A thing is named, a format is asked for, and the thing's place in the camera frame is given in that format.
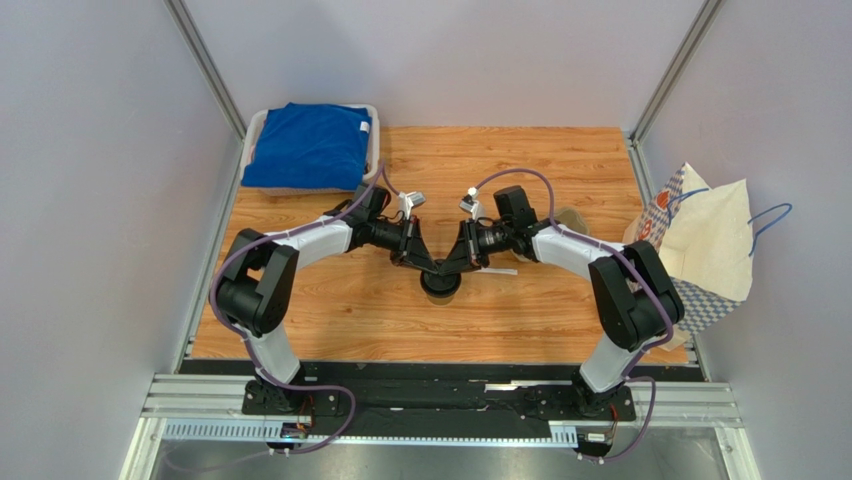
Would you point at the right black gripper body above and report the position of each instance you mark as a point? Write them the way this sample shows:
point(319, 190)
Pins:
point(471, 244)

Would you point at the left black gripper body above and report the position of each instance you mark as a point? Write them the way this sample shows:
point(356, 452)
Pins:
point(398, 256)

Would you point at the black plastic cup lid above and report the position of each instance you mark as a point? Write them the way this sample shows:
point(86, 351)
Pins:
point(440, 286)

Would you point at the brown paper coffee cup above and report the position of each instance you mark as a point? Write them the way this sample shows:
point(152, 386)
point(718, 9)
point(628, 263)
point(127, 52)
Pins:
point(440, 300)

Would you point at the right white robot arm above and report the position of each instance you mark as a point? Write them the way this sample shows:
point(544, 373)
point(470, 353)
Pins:
point(635, 297)

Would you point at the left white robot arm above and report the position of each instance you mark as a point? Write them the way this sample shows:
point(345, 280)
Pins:
point(250, 293)

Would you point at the white wrapped straw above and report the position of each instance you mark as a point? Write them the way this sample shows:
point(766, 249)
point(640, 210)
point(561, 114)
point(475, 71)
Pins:
point(499, 271)

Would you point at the grey pulp cup carrier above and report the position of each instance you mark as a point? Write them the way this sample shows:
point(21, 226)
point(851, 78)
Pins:
point(572, 219)

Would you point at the blue folded towel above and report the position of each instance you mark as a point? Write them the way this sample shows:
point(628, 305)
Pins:
point(306, 143)

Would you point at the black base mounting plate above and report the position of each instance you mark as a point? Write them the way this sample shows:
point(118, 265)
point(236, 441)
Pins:
point(430, 400)

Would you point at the white plastic basket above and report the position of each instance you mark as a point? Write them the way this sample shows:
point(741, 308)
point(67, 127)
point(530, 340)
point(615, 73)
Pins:
point(374, 133)

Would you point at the blue checkered paper bag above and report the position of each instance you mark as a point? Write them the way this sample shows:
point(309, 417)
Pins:
point(706, 238)

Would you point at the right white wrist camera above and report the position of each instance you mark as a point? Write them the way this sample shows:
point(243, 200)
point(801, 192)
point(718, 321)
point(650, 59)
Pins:
point(471, 205)

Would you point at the aluminium rail frame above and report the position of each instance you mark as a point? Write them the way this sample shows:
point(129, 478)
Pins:
point(210, 407)

